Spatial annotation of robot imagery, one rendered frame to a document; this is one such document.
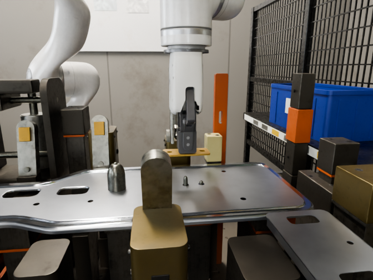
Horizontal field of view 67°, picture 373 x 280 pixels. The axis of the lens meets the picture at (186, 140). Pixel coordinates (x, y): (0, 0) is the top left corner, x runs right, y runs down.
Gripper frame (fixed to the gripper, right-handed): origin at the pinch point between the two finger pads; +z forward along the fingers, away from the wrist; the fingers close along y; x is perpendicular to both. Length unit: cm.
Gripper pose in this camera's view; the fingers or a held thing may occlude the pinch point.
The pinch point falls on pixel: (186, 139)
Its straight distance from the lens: 50.8
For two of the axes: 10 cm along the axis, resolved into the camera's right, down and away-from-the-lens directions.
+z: 0.0, 9.7, 2.5
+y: 1.2, 2.5, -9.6
